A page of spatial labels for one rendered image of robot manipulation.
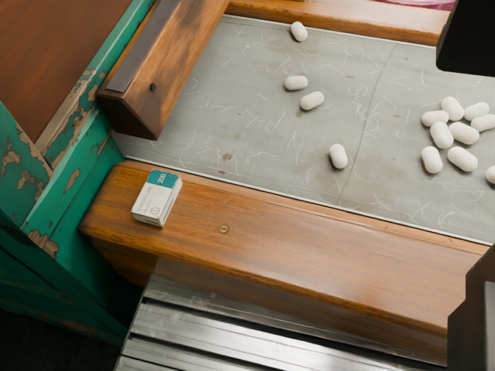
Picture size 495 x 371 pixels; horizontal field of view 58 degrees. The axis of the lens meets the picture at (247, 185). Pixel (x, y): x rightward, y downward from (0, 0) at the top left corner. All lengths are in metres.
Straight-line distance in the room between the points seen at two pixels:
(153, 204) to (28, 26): 0.21
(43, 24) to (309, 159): 0.33
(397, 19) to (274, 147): 0.28
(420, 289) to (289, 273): 0.13
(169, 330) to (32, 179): 0.24
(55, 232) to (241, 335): 0.24
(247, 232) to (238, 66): 0.28
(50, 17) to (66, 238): 0.23
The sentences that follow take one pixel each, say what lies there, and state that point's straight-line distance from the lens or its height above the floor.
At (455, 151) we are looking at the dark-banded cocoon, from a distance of 0.59.
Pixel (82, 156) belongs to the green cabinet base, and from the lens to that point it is 0.53.
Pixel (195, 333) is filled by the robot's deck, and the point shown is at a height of 0.67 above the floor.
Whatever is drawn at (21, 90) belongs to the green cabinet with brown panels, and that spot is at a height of 0.92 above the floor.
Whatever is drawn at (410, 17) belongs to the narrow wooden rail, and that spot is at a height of 0.76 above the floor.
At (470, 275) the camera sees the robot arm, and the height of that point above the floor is 1.06.
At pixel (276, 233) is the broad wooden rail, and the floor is 0.76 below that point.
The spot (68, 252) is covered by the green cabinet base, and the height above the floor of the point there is 0.75.
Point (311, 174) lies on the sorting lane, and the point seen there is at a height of 0.74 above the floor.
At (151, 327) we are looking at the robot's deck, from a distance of 0.58.
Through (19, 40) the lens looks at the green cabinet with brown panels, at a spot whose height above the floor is 0.96.
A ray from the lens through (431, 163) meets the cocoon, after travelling 0.58.
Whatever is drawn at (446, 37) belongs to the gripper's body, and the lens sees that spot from 0.25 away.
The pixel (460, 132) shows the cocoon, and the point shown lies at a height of 0.76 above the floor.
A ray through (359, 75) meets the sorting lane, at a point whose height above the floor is 0.74.
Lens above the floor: 1.21
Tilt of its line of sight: 58 degrees down
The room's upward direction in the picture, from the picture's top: 7 degrees counter-clockwise
